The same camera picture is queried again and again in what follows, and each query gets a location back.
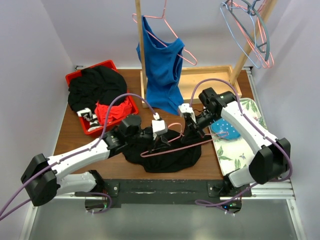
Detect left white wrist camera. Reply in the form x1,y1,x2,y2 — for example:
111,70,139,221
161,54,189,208
151,112,168,135

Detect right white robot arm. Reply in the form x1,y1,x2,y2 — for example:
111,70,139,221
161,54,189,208
178,87,291,197

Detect wooden clothes rack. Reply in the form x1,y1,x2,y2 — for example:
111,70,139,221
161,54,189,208
132,0,278,103

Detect floral serving tray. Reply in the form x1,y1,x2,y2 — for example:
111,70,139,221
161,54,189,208
203,97,271,179

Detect blue tank top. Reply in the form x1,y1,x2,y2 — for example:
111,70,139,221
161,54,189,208
141,16,185,115

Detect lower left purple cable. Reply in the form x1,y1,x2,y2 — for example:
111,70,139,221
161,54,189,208
84,192,113,215

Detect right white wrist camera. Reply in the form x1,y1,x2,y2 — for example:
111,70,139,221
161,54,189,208
177,103,196,122

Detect black clothes pile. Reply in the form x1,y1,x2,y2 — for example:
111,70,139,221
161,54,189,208
68,66,128,112

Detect blue wire hanger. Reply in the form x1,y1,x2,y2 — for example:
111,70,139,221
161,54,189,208
219,0,265,69

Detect grey plastic hanger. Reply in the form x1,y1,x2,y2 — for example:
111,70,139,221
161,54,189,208
223,0,271,62

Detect black tank top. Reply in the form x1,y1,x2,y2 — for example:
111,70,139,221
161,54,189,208
123,144,202,173

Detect pink wire hanger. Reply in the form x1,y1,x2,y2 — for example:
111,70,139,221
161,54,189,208
233,0,275,69
132,0,198,67
140,131,229,158

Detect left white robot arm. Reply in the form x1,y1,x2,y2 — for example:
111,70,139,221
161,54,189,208
21,114,168,207

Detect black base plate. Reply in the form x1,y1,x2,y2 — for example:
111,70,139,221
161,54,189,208
74,178,252,210

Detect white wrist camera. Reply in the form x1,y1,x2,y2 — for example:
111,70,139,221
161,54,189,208
177,103,196,122
151,112,168,135

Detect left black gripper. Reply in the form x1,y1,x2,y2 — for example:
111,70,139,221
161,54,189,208
126,129,170,153

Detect red garment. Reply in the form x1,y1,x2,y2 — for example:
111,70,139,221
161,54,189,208
94,96,133,125

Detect blue dotted plate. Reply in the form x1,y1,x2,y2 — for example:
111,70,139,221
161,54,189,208
210,118,241,141

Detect black white striped garment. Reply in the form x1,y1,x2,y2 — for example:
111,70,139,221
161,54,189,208
76,107,101,132

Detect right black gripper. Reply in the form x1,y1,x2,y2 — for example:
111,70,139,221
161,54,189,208
181,110,221,144

